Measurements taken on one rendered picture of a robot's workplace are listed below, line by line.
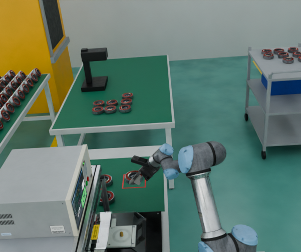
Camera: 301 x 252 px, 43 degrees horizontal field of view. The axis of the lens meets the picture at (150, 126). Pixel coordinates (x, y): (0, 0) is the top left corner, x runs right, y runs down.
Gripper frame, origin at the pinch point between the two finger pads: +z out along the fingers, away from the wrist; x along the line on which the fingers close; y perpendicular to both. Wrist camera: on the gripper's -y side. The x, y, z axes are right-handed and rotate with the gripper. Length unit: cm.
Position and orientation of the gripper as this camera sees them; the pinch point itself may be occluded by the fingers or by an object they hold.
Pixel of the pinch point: (133, 177)
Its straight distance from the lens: 233.9
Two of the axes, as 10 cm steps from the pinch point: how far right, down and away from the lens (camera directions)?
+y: 7.4, 6.7, 0.1
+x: 4.0, -4.5, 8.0
